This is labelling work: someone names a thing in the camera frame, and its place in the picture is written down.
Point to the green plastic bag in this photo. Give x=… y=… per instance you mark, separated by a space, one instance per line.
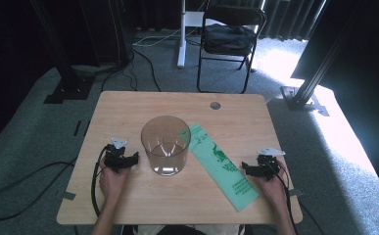
x=224 y=169

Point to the person's right hand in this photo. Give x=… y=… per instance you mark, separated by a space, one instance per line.
x=273 y=191

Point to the white desk leg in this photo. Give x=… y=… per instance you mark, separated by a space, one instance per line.
x=181 y=39

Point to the person's left hand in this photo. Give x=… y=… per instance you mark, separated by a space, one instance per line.
x=112 y=184

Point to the black folding chair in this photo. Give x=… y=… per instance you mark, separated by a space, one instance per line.
x=232 y=14

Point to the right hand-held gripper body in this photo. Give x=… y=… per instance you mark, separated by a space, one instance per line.
x=268 y=166

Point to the black metal stand grey base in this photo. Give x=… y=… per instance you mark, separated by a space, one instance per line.
x=303 y=98

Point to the grey tape piece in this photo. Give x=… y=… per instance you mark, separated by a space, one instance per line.
x=294 y=192
x=67 y=195

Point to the dark curtain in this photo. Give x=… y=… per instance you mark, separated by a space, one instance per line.
x=288 y=19

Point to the dark bag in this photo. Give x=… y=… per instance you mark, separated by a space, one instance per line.
x=229 y=39

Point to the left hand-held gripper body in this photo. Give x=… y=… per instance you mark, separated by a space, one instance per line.
x=113 y=158

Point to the clear plastic bin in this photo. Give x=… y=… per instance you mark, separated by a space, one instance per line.
x=165 y=147

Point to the black floor tape strip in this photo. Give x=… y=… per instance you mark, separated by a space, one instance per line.
x=77 y=128

